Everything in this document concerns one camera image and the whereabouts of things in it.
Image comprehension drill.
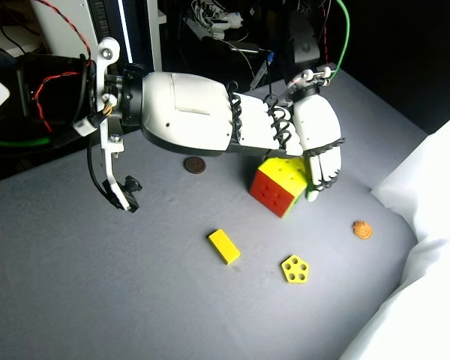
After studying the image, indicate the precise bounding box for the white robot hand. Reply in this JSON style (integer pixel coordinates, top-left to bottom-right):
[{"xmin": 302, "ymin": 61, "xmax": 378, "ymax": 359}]
[
  {"xmin": 140, "ymin": 70, "xmax": 305, "ymax": 158},
  {"xmin": 291, "ymin": 93, "xmax": 345, "ymax": 203}
]

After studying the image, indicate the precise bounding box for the Rubik's cube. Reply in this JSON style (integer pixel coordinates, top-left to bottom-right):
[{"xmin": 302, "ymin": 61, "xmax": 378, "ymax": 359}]
[{"xmin": 248, "ymin": 156, "xmax": 309, "ymax": 219}]

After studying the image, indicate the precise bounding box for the chocolate sandwich cookie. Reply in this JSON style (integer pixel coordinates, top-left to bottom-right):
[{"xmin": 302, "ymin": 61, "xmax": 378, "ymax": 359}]
[{"xmin": 183, "ymin": 156, "xmax": 207, "ymax": 175}]

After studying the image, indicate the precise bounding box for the grey pen with blue cap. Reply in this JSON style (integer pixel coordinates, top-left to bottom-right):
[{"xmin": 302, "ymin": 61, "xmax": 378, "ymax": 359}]
[{"xmin": 247, "ymin": 51, "xmax": 275, "ymax": 91}]

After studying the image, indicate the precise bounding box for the orange swirl cookie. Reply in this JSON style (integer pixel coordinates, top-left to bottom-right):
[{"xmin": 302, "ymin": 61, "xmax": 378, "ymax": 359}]
[{"xmin": 351, "ymin": 220, "xmax": 374, "ymax": 240}]

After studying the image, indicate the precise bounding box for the yellow rectangular block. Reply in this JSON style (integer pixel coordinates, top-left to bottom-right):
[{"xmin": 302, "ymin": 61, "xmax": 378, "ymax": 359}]
[{"xmin": 206, "ymin": 228, "xmax": 242, "ymax": 266}]

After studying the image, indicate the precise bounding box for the white cabinet with light strip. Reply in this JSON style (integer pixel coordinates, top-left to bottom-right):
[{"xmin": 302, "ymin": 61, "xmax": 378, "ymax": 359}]
[{"xmin": 28, "ymin": 0, "xmax": 168, "ymax": 72}]

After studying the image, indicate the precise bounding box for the yellow pentagon block with holes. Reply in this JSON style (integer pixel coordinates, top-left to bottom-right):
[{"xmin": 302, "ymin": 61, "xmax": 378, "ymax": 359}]
[{"xmin": 280, "ymin": 253, "xmax": 311, "ymax": 285}]

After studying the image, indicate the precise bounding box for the white backdrop sheet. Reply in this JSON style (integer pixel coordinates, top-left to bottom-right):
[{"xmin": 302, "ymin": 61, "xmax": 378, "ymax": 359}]
[{"xmin": 339, "ymin": 106, "xmax": 450, "ymax": 360}]

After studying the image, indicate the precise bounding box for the grey table cloth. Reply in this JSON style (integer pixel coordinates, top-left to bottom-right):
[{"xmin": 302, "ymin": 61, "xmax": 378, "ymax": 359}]
[{"xmin": 0, "ymin": 67, "xmax": 428, "ymax": 360}]

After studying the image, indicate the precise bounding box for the white wire clutter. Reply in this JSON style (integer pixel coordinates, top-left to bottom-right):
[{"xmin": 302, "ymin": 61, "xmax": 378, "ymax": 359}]
[{"xmin": 185, "ymin": 0, "xmax": 248, "ymax": 41}]

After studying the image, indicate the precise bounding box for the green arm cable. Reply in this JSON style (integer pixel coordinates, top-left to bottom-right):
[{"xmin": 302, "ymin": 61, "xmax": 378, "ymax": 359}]
[
  {"xmin": 328, "ymin": 0, "xmax": 353, "ymax": 80},
  {"xmin": 0, "ymin": 133, "xmax": 53, "ymax": 149}
]

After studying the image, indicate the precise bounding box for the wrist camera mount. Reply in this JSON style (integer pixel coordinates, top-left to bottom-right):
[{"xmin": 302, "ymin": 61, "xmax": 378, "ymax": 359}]
[{"xmin": 88, "ymin": 127, "xmax": 143, "ymax": 215}]

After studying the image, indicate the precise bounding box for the red twisted wire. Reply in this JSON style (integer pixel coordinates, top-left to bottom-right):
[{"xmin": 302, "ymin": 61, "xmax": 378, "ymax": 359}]
[{"xmin": 31, "ymin": 0, "xmax": 95, "ymax": 134}]

